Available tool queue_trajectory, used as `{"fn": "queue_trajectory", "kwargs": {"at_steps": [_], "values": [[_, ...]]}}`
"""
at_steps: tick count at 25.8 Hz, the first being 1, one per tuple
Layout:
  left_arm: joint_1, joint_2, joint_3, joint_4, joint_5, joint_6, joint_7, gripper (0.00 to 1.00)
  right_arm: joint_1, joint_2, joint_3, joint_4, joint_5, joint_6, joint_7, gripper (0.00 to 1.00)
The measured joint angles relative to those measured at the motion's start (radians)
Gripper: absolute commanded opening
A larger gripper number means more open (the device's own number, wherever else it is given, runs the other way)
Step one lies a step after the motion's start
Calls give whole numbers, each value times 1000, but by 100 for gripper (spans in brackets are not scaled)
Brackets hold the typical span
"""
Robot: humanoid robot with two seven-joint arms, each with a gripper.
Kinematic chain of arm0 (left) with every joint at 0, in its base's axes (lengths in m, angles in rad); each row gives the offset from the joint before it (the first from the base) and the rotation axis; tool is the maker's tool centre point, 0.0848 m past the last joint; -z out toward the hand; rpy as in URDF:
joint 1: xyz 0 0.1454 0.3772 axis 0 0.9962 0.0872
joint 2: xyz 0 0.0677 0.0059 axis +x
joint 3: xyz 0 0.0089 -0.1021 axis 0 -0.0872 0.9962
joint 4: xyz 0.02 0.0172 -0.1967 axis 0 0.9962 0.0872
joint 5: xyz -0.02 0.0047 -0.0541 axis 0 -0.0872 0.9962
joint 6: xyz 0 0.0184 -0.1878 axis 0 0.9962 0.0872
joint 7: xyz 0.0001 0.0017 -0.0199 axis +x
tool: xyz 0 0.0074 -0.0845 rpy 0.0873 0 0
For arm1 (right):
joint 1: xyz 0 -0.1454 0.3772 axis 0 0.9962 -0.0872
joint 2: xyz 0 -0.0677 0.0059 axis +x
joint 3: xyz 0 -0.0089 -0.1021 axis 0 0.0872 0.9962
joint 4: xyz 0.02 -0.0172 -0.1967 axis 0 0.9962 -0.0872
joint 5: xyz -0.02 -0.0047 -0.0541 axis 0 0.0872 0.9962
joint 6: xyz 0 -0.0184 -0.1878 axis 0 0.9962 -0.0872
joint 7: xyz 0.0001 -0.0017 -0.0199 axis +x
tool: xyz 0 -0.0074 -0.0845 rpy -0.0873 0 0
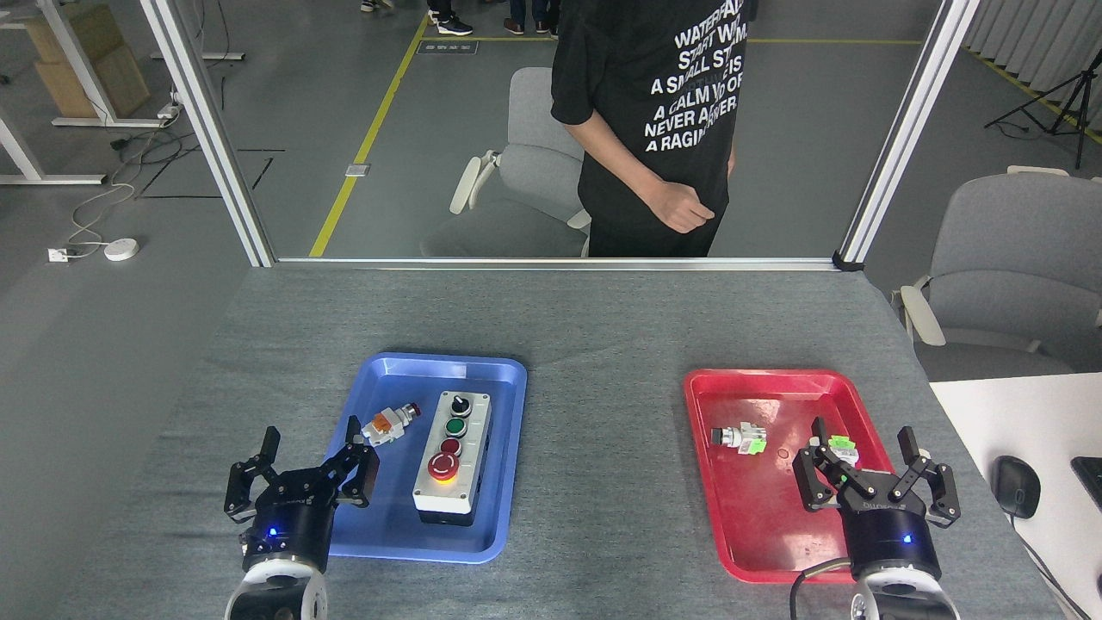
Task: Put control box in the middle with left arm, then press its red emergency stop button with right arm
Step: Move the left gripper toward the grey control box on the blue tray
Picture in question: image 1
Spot person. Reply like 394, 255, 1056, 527
551, 0, 760, 257

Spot grey control box with buttons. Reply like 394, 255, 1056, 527
412, 390, 493, 526

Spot black computer mouse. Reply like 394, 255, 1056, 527
990, 456, 1042, 519

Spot silver aluminium crossbar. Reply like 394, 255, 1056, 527
274, 256, 840, 272

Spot white table frame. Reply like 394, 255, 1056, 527
0, 0, 169, 186

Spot black keyboard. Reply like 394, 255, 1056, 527
1070, 456, 1102, 509

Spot small cardboard box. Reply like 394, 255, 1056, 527
24, 4, 124, 63

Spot white desk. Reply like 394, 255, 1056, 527
928, 372, 1102, 620

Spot white floor cable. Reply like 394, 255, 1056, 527
67, 179, 137, 255

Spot person's right hand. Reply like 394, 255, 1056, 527
641, 179, 715, 234

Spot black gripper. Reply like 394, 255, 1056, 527
792, 418, 962, 582
224, 416, 381, 571

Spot red push button orange block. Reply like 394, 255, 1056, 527
362, 401, 423, 447

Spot black mouse cable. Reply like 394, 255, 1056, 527
1016, 517, 1077, 620

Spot grey office chair white armrests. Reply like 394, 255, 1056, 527
889, 166, 1102, 382
420, 67, 595, 257

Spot blue plastic tray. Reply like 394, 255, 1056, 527
323, 351, 528, 565

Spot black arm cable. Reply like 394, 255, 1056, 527
790, 558, 855, 620

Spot red plastic tray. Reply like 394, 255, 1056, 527
684, 369, 901, 585

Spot large cardboard box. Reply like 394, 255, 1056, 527
34, 45, 152, 120

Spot silver aluminium post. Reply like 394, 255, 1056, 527
140, 0, 276, 268
833, 0, 982, 272

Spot black selector switch green block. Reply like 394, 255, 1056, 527
710, 422, 768, 456

